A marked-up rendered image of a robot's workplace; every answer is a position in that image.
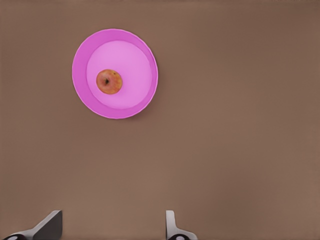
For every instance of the red yellow apple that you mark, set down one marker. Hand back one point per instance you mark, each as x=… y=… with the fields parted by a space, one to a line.
x=109 y=81

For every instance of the pink round plate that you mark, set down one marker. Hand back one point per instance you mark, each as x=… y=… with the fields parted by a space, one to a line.
x=125 y=60

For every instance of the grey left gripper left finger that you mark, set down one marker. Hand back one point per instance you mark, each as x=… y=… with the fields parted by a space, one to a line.
x=47 y=228

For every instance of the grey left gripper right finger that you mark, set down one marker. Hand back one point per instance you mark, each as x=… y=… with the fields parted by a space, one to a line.
x=172 y=226

